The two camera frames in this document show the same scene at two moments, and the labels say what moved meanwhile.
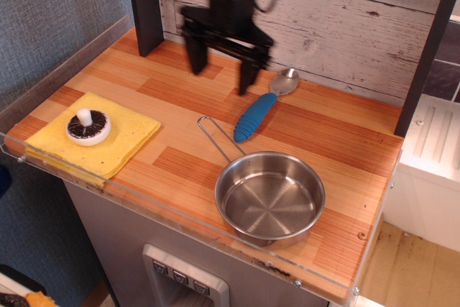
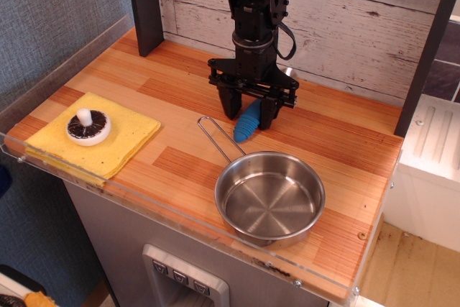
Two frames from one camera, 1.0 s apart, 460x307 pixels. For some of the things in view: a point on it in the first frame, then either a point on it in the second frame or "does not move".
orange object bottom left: (39, 299) does not move
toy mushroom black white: (88, 127) does not move
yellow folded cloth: (129, 131) does not move
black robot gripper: (227, 23) -> (255, 67)
